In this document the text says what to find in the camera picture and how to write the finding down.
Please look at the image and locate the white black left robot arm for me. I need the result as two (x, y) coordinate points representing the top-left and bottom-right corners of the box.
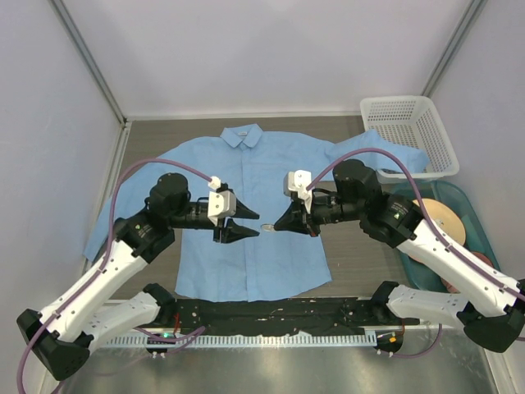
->
(16, 173), (259, 382)

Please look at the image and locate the light blue button shirt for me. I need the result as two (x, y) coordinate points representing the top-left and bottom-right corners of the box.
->
(81, 126), (430, 304)

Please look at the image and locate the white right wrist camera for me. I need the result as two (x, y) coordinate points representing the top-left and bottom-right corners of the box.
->
(283, 170), (313, 213)

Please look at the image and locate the cream bird pattern plate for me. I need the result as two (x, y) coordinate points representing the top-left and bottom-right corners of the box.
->
(422, 198), (466, 245)

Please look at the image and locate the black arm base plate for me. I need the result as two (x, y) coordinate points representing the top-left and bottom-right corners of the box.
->
(140, 297), (419, 337)

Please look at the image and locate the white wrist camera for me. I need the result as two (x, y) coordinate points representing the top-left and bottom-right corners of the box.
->
(207, 176), (237, 227)
(283, 170), (313, 213)

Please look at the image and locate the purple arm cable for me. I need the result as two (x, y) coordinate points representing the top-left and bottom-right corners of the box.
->
(15, 158), (218, 385)
(305, 147), (525, 360)

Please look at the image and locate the pink ceramic mug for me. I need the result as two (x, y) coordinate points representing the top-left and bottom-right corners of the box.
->
(441, 251), (495, 295)

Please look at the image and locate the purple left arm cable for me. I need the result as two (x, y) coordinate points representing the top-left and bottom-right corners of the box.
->
(15, 158), (218, 385)

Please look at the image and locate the white slotted cable duct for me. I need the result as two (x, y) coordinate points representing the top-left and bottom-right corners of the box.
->
(103, 331), (377, 350)

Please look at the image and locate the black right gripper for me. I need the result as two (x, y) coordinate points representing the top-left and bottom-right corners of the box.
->
(275, 193), (364, 237)

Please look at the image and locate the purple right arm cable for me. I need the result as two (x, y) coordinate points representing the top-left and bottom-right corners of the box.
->
(305, 147), (525, 360)

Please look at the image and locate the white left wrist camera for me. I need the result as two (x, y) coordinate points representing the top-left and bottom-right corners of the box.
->
(207, 176), (237, 227)

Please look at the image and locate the teal plastic tray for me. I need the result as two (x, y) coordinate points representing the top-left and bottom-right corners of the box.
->
(400, 181), (500, 293)

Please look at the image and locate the white plastic mesh basket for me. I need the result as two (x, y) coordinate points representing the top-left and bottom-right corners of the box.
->
(360, 95), (459, 181)

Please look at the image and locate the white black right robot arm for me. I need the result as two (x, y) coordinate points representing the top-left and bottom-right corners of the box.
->
(273, 159), (524, 353)

